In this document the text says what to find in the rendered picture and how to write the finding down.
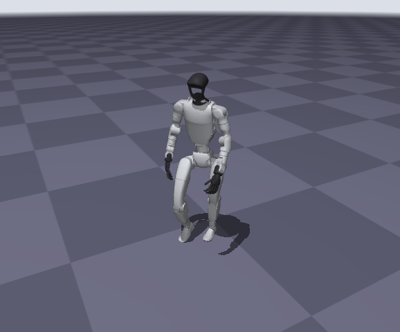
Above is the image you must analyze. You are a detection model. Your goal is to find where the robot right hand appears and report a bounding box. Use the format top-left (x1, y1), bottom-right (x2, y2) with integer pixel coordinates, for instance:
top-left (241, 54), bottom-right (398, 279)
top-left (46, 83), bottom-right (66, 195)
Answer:
top-left (165, 153), bottom-right (173, 180)

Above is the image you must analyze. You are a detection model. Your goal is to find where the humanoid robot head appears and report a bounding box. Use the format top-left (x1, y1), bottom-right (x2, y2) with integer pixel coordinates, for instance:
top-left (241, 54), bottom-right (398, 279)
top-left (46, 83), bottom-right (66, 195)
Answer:
top-left (187, 73), bottom-right (209, 106)

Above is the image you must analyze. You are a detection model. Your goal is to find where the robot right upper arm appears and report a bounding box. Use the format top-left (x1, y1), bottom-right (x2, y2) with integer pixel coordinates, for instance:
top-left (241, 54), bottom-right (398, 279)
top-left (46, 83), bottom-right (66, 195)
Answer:
top-left (171, 100), bottom-right (186, 135)

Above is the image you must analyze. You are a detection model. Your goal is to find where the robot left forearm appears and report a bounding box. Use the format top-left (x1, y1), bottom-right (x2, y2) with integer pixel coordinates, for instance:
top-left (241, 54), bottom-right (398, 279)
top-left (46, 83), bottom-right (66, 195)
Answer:
top-left (215, 136), bottom-right (232, 173)

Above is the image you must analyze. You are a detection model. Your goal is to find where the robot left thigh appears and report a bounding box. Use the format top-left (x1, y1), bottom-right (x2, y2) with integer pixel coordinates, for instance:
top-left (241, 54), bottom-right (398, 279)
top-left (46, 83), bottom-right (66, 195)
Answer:
top-left (208, 156), bottom-right (227, 205)

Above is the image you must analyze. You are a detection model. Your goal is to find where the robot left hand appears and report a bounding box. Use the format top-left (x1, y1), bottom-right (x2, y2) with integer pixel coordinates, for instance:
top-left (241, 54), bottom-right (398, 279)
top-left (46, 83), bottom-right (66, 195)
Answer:
top-left (204, 165), bottom-right (223, 194)

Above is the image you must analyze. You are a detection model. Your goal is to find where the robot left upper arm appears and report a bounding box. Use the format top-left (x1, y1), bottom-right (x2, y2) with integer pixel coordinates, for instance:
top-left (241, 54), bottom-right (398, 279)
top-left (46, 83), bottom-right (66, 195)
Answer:
top-left (212, 104), bottom-right (232, 146)

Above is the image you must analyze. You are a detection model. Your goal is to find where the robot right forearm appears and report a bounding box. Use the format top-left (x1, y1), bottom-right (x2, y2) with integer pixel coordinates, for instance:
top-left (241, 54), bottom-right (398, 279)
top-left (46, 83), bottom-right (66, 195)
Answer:
top-left (165, 125), bottom-right (177, 158)

